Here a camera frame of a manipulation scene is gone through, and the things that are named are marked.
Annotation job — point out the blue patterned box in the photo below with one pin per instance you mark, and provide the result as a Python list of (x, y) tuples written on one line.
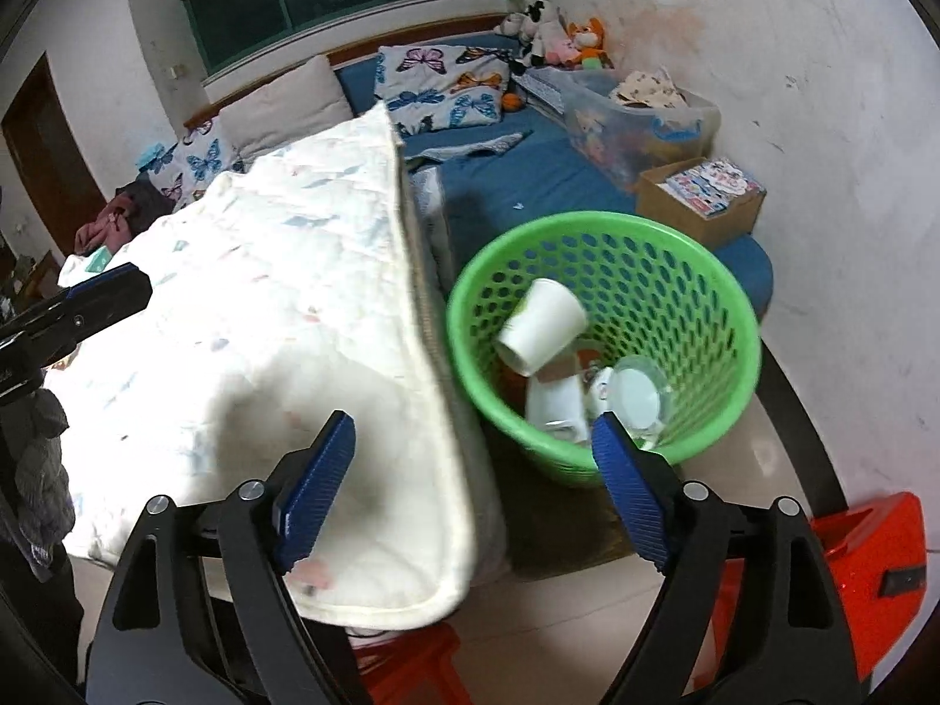
[(545, 88)]

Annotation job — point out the cartoon picture book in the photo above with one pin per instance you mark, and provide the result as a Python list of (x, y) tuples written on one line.
[(712, 183)]

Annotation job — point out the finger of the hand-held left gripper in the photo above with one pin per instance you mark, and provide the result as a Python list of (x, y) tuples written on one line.
[(117, 301), (99, 283)]

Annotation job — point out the beige pillow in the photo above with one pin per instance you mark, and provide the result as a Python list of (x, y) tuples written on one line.
[(286, 103)]

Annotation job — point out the red plastic box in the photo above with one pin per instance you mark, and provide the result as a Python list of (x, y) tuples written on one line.
[(866, 536)]

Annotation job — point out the green perforated plastic basket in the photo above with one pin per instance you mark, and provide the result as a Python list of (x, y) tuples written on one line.
[(661, 272)]

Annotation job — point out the red white paper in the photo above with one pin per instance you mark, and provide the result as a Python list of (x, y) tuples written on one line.
[(598, 389)]

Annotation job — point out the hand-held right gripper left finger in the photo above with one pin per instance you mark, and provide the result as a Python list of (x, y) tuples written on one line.
[(316, 488)]

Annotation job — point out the dark glass window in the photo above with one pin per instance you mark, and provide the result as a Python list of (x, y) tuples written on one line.
[(330, 0)]

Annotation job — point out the orange ball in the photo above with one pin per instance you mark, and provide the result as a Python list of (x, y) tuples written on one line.
[(512, 102)]

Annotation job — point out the brown wooden door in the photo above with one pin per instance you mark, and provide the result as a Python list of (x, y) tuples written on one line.
[(44, 147)]

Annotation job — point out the brown cardboard box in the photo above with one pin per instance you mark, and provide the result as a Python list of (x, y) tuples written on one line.
[(690, 224)]

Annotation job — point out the large butterfly print pillow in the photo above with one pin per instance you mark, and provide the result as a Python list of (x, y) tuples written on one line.
[(440, 84)]

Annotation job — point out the red plastic stool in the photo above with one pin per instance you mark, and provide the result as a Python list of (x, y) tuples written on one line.
[(411, 668)]

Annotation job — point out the clear plastic storage box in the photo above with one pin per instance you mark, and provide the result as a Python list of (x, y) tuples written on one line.
[(639, 136)]

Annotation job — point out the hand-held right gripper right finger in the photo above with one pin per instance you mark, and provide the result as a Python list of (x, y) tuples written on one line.
[(631, 496)]

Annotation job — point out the blue patterned cloth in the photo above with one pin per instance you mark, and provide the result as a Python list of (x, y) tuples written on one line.
[(470, 147)]

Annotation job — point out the dark clothes pile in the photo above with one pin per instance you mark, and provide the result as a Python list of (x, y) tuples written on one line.
[(125, 217)]

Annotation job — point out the small butterfly print pillow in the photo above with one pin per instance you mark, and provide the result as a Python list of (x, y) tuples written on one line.
[(198, 161)]

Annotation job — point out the blue mattress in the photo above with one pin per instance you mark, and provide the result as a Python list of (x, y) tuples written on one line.
[(529, 183)]

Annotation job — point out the white blue milk carton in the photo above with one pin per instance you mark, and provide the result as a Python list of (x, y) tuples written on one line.
[(558, 404)]

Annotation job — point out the white paper cup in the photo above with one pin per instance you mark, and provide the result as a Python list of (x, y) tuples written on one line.
[(543, 323)]

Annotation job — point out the orange plush fox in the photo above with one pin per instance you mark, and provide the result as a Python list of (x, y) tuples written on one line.
[(591, 44)]

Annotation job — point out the green tissue pack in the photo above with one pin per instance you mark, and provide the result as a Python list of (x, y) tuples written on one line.
[(97, 258)]

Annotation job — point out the pink plush toy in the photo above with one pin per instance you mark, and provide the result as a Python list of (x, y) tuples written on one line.
[(564, 50)]

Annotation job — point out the black white plush cow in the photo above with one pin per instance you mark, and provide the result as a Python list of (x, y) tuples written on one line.
[(536, 29)]

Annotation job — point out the white quilted mat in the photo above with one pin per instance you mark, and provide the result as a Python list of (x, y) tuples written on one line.
[(257, 308)]

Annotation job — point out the spotted cream cloth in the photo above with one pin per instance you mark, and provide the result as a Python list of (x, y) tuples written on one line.
[(650, 88)]

